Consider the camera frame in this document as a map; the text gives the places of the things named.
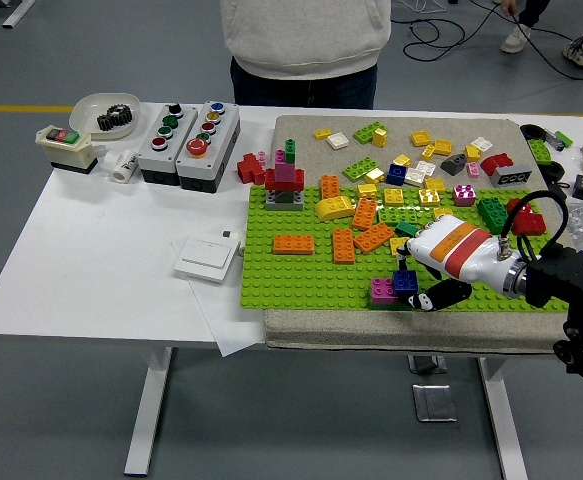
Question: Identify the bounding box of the white pipe fitting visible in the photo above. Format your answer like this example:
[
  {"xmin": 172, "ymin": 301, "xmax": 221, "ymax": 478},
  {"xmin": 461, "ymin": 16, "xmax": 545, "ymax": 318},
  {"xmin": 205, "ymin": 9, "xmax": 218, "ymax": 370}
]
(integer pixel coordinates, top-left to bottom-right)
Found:
[{"xmin": 102, "ymin": 148, "xmax": 140, "ymax": 184}]

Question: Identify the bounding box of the silver black clamp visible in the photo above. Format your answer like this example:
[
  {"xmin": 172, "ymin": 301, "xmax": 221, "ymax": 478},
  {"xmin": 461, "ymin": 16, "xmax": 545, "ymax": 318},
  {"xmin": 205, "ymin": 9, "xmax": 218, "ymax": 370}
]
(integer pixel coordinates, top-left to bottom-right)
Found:
[{"xmin": 543, "ymin": 130, "xmax": 570, "ymax": 151}]

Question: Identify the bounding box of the dark green long brick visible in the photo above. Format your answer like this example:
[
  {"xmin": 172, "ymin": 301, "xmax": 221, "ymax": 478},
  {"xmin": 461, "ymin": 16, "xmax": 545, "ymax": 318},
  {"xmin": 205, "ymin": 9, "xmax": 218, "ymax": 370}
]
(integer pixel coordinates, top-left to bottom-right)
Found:
[{"xmin": 475, "ymin": 197, "xmax": 510, "ymax": 234}]

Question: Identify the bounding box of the red arch brick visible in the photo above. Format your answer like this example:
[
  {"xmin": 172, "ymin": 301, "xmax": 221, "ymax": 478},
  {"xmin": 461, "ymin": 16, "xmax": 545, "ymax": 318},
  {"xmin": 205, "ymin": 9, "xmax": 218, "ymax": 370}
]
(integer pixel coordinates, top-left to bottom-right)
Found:
[{"xmin": 479, "ymin": 152, "xmax": 515, "ymax": 176}]

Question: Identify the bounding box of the lime green long brick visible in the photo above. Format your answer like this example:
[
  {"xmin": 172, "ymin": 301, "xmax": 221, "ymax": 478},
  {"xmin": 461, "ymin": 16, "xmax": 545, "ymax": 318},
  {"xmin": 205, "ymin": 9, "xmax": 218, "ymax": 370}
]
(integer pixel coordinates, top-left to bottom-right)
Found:
[
  {"xmin": 376, "ymin": 204, "xmax": 434, "ymax": 226},
  {"xmin": 340, "ymin": 156, "xmax": 384, "ymax": 183}
]

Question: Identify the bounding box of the cream red-green switch box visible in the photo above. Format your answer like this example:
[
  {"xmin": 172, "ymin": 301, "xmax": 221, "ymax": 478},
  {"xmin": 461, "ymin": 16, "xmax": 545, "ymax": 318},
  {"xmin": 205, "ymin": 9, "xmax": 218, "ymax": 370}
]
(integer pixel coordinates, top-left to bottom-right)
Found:
[{"xmin": 34, "ymin": 124, "xmax": 99, "ymax": 176}]

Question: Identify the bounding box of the grey brick with holes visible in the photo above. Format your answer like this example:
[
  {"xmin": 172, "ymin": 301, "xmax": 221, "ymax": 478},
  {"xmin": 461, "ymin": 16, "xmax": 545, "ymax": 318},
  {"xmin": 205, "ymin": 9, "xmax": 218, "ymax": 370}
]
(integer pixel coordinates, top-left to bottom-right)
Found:
[{"xmin": 489, "ymin": 164, "xmax": 531, "ymax": 189}]

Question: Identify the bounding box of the magenta square brick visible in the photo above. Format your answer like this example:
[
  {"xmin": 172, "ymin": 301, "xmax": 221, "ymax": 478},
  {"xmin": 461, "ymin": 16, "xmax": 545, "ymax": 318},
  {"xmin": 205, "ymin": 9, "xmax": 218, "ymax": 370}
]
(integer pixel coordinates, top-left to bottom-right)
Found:
[
  {"xmin": 369, "ymin": 278, "xmax": 400, "ymax": 306},
  {"xmin": 453, "ymin": 183, "xmax": 477, "ymax": 207}
]

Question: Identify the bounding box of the metal floor plate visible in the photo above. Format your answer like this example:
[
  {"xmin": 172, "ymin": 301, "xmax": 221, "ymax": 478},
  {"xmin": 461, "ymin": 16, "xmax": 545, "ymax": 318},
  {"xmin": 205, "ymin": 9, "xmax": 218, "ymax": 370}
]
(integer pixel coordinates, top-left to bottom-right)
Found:
[{"xmin": 410, "ymin": 383, "xmax": 458, "ymax": 424}]

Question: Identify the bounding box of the blue square brick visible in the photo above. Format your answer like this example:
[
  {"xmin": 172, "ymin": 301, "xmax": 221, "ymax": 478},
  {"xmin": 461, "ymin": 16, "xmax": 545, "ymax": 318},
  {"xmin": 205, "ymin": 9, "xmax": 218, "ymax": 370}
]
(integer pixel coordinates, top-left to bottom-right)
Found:
[
  {"xmin": 385, "ymin": 163, "xmax": 409, "ymax": 187},
  {"xmin": 392, "ymin": 269, "xmax": 420, "ymax": 296}
]

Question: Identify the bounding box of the orange long brick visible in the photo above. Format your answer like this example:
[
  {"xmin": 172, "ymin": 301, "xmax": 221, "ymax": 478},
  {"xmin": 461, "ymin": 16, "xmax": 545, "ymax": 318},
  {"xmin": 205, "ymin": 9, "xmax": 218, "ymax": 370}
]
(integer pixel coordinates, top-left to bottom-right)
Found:
[
  {"xmin": 272, "ymin": 232, "xmax": 316, "ymax": 254},
  {"xmin": 351, "ymin": 196, "xmax": 379, "ymax": 230},
  {"xmin": 331, "ymin": 226, "xmax": 357, "ymax": 263},
  {"xmin": 353, "ymin": 221, "xmax": 396, "ymax": 253}
]

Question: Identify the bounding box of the dark grey roof brick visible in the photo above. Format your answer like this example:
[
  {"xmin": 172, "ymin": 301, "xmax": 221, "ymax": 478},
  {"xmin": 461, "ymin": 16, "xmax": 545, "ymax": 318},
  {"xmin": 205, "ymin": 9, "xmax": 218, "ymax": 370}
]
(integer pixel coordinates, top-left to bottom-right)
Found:
[{"xmin": 439, "ymin": 153, "xmax": 468, "ymax": 177}]

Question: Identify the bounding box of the white desk foot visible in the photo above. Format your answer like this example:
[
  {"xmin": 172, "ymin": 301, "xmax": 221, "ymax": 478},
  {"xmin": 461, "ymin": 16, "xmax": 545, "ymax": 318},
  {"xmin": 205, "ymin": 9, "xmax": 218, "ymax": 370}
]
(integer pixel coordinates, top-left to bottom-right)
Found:
[{"xmin": 1, "ymin": 0, "xmax": 37, "ymax": 29}]

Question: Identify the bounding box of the white desk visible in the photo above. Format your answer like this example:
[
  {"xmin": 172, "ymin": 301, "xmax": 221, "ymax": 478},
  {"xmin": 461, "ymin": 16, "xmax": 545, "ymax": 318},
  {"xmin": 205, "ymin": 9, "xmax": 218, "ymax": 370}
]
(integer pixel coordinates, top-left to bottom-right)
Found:
[{"xmin": 0, "ymin": 102, "xmax": 583, "ymax": 476}]

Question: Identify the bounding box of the grey flat base brick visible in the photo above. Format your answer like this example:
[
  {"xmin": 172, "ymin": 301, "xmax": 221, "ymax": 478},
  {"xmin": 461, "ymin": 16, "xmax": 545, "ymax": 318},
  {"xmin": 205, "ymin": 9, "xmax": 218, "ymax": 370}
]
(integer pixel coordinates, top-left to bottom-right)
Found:
[{"xmin": 265, "ymin": 187, "xmax": 305, "ymax": 211}]

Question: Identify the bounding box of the lime green studded baseplate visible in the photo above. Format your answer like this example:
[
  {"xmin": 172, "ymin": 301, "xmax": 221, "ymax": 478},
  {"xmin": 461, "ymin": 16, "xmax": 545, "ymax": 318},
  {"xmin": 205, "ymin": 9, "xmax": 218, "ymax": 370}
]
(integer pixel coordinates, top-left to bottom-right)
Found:
[{"xmin": 239, "ymin": 183, "xmax": 582, "ymax": 312}]

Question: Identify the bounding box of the white wall switch plate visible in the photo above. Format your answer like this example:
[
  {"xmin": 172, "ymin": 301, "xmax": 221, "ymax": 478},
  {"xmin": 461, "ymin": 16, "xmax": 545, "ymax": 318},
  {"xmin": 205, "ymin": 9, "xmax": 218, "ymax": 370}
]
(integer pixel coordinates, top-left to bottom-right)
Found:
[{"xmin": 173, "ymin": 237, "xmax": 237, "ymax": 284}]

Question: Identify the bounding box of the white plastic bowl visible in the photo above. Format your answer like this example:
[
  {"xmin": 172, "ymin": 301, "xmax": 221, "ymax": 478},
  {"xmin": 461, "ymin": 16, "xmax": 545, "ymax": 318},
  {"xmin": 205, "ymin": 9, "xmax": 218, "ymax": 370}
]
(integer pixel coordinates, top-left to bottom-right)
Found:
[{"xmin": 68, "ymin": 92, "xmax": 141, "ymax": 142}]

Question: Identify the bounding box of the yellow curved brick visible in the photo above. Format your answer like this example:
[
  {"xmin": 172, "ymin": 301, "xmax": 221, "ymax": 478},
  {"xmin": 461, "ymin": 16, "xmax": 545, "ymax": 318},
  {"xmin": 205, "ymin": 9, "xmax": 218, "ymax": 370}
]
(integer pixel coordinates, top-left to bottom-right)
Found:
[{"xmin": 314, "ymin": 194, "xmax": 356, "ymax": 220}]

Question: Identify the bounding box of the grey-brown foam mat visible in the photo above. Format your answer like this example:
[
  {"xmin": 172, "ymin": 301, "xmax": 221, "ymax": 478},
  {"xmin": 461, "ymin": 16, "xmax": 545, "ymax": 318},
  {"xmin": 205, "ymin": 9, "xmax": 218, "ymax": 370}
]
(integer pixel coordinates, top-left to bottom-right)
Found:
[{"xmin": 263, "ymin": 114, "xmax": 583, "ymax": 355}]

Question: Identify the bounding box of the white paper sheet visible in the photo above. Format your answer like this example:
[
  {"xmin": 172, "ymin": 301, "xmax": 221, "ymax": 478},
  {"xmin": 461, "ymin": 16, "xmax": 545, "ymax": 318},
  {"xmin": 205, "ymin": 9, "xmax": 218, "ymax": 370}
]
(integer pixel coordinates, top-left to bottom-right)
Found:
[{"xmin": 169, "ymin": 227, "xmax": 267, "ymax": 358}]

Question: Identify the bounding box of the grey metal bracket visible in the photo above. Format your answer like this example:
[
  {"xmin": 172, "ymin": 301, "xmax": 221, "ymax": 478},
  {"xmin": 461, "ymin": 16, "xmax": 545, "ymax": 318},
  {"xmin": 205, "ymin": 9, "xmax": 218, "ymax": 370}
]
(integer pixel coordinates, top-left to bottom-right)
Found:
[{"xmin": 408, "ymin": 353, "xmax": 448, "ymax": 375}]

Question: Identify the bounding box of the red brick cluster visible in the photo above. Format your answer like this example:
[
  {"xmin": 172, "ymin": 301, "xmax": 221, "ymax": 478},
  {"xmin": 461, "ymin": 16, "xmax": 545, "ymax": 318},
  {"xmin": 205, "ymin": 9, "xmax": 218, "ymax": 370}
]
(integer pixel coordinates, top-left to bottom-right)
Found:
[{"xmin": 236, "ymin": 153, "xmax": 267, "ymax": 185}]

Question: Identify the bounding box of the grey emergency-stop control box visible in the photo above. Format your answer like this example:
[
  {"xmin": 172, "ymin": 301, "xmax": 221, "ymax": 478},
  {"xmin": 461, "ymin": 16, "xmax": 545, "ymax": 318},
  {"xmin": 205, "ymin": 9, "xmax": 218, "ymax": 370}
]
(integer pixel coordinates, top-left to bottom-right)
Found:
[{"xmin": 175, "ymin": 100, "xmax": 242, "ymax": 193}]

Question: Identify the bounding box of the grey four-button control box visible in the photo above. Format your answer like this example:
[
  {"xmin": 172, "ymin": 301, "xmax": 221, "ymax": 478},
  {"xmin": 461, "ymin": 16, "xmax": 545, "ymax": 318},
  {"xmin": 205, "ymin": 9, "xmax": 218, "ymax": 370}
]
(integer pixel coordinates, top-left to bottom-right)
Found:
[{"xmin": 136, "ymin": 103, "xmax": 199, "ymax": 187}]

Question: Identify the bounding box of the pink tall brick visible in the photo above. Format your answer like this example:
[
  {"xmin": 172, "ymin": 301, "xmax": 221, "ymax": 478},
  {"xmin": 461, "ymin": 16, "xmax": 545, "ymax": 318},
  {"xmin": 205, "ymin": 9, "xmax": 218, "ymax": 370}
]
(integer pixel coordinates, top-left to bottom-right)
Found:
[{"xmin": 274, "ymin": 148, "xmax": 298, "ymax": 182}]

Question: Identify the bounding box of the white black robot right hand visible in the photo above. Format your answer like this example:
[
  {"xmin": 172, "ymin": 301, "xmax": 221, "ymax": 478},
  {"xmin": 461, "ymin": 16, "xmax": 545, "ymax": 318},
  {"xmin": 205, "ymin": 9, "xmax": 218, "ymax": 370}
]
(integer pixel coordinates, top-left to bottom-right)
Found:
[{"xmin": 395, "ymin": 214, "xmax": 522, "ymax": 312}]

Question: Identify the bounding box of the red wide brick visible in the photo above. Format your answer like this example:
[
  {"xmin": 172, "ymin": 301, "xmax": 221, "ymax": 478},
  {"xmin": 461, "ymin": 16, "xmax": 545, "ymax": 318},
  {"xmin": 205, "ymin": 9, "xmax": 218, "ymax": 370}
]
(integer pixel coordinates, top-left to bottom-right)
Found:
[{"xmin": 265, "ymin": 166, "xmax": 306, "ymax": 191}]

